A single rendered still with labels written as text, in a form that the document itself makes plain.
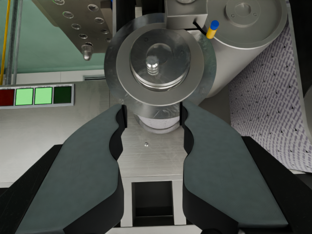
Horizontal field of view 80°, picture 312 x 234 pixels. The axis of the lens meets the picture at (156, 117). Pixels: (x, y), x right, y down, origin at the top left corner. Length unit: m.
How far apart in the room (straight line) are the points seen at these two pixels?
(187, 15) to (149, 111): 0.12
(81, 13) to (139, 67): 0.34
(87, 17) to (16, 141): 0.42
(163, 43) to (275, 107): 0.20
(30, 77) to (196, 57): 3.59
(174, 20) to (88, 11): 0.32
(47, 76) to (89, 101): 3.02
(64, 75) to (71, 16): 2.94
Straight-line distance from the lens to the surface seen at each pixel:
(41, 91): 0.69
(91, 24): 0.58
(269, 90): 0.36
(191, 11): 0.26
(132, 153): 0.57
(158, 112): 0.23
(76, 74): 3.40
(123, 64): 0.26
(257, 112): 0.39
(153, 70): 0.21
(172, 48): 0.24
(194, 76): 0.25
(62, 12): 0.56
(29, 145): 0.69
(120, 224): 0.64
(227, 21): 0.31
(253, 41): 0.31
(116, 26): 0.30
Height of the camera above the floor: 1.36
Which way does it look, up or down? 9 degrees down
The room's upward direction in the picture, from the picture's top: 177 degrees clockwise
